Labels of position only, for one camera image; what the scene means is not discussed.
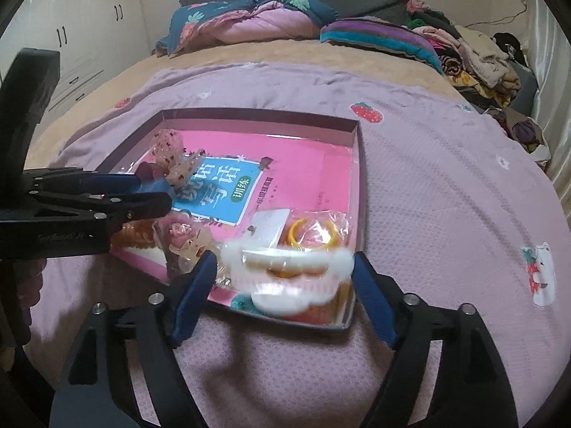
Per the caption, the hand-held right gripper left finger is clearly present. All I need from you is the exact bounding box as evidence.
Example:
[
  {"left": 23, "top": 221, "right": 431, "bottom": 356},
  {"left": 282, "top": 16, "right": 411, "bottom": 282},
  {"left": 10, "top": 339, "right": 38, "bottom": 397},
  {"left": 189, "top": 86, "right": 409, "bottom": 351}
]
[{"left": 49, "top": 250, "right": 219, "bottom": 428}]

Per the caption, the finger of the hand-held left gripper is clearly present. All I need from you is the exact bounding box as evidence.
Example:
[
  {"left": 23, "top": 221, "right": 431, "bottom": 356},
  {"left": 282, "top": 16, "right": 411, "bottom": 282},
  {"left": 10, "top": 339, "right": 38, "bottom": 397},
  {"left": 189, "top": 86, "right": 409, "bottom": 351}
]
[
  {"left": 27, "top": 180, "right": 174, "bottom": 233},
  {"left": 22, "top": 167, "right": 143, "bottom": 194}
]

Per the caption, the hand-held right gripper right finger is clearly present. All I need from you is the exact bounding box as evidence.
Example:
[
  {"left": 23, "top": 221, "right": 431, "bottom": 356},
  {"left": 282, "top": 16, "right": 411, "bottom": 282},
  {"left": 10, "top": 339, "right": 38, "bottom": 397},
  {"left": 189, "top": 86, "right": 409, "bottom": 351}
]
[{"left": 352, "top": 252, "right": 520, "bottom": 428}]

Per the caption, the white fluffy hair clip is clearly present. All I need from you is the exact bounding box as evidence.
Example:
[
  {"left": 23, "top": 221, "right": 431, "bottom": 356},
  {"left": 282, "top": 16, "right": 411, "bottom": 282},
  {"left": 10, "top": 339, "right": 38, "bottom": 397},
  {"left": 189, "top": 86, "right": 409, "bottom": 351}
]
[{"left": 220, "top": 235, "right": 356, "bottom": 318}]

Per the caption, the pink shallow box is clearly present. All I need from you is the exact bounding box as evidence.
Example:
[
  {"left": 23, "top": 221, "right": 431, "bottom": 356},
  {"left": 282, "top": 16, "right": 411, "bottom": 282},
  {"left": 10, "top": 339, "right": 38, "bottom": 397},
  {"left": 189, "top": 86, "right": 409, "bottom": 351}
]
[{"left": 95, "top": 107, "right": 368, "bottom": 332}]

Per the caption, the orange hair claw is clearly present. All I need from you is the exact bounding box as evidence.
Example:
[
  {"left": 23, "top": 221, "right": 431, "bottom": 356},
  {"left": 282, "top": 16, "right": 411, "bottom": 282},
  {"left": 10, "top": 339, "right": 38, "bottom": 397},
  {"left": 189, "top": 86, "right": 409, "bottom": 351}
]
[{"left": 111, "top": 220, "right": 162, "bottom": 251}]

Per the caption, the pink cartoon hair clip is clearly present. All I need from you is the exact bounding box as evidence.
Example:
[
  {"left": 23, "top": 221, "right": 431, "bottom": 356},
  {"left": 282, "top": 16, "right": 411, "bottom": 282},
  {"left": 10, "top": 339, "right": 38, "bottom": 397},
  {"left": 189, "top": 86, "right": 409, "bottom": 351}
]
[{"left": 153, "top": 213, "right": 198, "bottom": 251}]

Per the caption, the beige hair claw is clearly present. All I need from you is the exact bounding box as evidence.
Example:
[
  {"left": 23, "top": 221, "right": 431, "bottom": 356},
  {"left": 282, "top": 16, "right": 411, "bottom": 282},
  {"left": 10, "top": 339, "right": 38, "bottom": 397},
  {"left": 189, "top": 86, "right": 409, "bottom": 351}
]
[{"left": 166, "top": 226, "right": 222, "bottom": 278}]

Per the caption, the bag of yellow bangles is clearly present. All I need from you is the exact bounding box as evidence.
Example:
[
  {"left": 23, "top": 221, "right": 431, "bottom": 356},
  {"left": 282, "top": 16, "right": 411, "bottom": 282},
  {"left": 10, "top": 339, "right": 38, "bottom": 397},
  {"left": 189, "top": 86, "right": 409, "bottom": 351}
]
[{"left": 267, "top": 211, "right": 358, "bottom": 278}]

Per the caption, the white card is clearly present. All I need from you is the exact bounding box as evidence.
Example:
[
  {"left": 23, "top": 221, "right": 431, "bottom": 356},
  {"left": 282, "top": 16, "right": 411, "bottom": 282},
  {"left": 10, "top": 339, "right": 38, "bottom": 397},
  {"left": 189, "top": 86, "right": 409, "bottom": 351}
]
[{"left": 247, "top": 208, "right": 292, "bottom": 251}]

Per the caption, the white wardrobe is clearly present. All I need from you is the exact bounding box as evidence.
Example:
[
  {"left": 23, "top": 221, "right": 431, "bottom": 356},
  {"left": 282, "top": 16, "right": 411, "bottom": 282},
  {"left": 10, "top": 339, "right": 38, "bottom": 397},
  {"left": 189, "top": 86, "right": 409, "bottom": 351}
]
[{"left": 0, "top": 0, "right": 151, "bottom": 117}]

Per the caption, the pink book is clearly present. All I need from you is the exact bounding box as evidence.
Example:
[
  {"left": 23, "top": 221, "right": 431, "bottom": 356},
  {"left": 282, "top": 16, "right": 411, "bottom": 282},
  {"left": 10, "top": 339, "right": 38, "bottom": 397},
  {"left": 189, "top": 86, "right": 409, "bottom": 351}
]
[{"left": 111, "top": 131, "right": 358, "bottom": 327}]

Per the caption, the beige bed sheet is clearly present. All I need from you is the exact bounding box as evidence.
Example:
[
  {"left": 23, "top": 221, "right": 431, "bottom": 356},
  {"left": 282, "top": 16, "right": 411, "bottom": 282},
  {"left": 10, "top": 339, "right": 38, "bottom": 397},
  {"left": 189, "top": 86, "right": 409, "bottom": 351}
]
[{"left": 26, "top": 37, "right": 470, "bottom": 167}]

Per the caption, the floral quilt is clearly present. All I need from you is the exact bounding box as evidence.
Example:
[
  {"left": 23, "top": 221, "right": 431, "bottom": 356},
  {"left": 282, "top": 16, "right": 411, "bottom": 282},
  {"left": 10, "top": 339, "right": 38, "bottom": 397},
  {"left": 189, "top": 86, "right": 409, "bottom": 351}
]
[{"left": 154, "top": 0, "right": 338, "bottom": 58}]

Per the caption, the purple striped pillow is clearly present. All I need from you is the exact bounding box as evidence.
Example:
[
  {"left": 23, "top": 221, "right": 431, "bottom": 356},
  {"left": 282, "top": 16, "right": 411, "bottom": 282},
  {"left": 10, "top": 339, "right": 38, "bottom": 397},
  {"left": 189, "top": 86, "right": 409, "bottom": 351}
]
[{"left": 318, "top": 17, "right": 445, "bottom": 75}]

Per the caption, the grey cushion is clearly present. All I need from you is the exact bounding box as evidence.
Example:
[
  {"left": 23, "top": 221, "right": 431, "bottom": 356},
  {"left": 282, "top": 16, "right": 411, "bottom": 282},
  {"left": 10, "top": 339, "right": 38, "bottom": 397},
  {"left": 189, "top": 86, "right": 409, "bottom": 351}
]
[{"left": 507, "top": 59, "right": 539, "bottom": 108}]

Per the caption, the pile of clothes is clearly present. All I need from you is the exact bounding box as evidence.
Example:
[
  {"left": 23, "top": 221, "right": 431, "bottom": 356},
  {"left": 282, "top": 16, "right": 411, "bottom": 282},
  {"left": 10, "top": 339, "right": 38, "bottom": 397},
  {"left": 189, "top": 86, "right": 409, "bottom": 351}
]
[{"left": 403, "top": 0, "right": 526, "bottom": 108}]

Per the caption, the wall cable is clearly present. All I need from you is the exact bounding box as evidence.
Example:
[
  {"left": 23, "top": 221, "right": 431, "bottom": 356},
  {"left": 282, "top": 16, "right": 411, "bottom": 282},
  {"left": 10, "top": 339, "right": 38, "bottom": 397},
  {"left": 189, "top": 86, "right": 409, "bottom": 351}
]
[{"left": 463, "top": 0, "right": 532, "bottom": 28}]

